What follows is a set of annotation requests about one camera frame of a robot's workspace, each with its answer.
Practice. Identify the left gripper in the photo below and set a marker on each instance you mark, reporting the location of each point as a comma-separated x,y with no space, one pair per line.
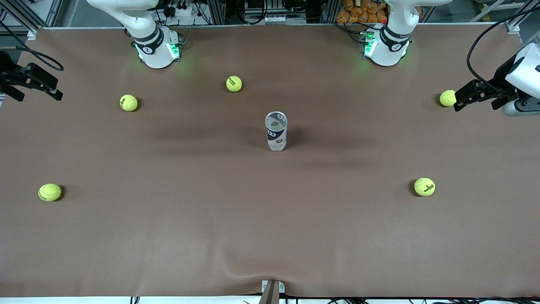
500,82

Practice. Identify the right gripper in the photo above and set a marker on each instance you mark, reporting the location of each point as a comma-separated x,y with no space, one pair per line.
7,75

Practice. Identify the white blue tennis ball can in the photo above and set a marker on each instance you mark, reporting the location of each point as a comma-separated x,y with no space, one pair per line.
276,135

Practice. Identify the yellow tennis ball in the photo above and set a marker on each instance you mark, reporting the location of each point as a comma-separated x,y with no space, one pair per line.
447,98
49,192
234,83
128,102
424,186

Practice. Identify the white stand bars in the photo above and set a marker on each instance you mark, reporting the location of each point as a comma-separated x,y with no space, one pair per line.
498,8

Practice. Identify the orange packets pile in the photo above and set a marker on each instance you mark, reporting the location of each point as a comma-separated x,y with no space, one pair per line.
363,12

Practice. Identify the white power strip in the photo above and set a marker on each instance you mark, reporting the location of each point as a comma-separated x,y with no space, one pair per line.
181,12

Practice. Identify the white terminal strip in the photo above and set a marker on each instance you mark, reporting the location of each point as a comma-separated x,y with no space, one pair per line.
274,19

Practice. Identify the black electronics box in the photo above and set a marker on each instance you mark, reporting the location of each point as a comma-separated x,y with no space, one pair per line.
261,5

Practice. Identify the brown table mat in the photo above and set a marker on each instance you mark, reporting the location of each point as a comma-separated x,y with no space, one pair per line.
270,211

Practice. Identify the aluminium frame strut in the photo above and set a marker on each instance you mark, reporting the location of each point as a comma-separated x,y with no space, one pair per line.
52,10
512,25

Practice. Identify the aluminium frame post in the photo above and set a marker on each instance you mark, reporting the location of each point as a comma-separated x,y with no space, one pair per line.
331,10
217,10

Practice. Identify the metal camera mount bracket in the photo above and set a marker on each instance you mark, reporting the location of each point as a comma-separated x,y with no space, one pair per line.
272,293

